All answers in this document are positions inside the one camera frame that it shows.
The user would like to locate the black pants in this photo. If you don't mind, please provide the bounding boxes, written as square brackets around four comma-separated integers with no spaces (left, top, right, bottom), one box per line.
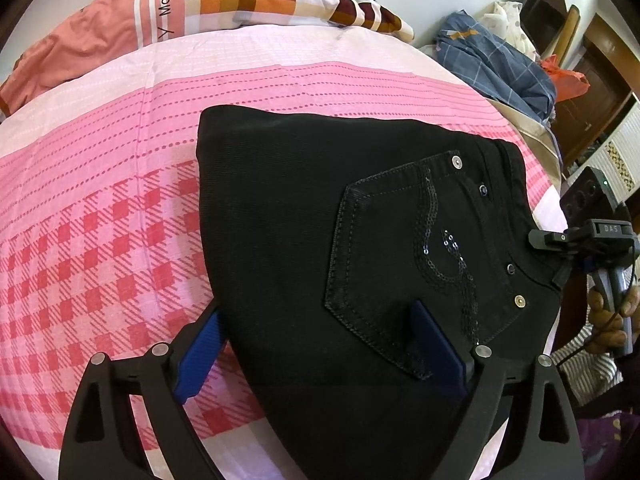
[196,105,563,480]

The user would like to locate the person's right hand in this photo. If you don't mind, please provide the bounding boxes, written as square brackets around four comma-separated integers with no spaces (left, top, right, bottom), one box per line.
[586,285,640,357]

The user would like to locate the white patterned cabinet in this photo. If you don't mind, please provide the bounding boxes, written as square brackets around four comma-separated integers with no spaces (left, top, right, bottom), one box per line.
[567,105,640,196]

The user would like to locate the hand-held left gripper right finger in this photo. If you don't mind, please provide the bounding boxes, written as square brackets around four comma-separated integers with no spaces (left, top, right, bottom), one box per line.
[407,300,586,480]

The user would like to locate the pink checked bed sheet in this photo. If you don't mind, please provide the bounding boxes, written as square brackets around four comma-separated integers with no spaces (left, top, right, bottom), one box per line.
[0,22,568,480]

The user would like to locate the beige bed cover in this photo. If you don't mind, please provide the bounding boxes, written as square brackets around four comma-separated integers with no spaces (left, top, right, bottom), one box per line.
[487,99,563,181]

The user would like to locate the checkered orange pillow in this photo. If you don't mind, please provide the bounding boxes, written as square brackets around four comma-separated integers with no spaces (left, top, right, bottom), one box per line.
[0,0,415,116]

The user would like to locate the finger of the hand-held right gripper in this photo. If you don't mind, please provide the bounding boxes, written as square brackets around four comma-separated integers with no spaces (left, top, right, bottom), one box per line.
[529,229,568,252]
[552,254,575,287]

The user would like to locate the blue checked cloth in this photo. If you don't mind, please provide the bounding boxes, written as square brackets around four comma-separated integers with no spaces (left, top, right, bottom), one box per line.
[434,10,558,126]

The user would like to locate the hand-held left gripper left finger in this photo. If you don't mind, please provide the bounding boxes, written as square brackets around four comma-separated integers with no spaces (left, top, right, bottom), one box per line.
[59,305,231,480]

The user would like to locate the person's purple clothing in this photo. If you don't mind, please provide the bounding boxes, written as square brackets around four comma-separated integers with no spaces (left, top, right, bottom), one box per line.
[575,407,640,480]

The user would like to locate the orange cloth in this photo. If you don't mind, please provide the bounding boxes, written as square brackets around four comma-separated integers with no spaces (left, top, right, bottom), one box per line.
[540,55,588,103]

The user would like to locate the white dotted cloth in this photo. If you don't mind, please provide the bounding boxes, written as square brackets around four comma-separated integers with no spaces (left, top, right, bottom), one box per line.
[480,0,541,61]

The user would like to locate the wooden wardrobe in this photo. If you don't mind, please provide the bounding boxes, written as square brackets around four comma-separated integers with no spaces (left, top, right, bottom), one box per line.
[552,5,640,166]

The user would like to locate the person's right forearm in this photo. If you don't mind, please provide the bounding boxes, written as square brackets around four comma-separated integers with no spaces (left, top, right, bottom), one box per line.
[552,322,626,408]

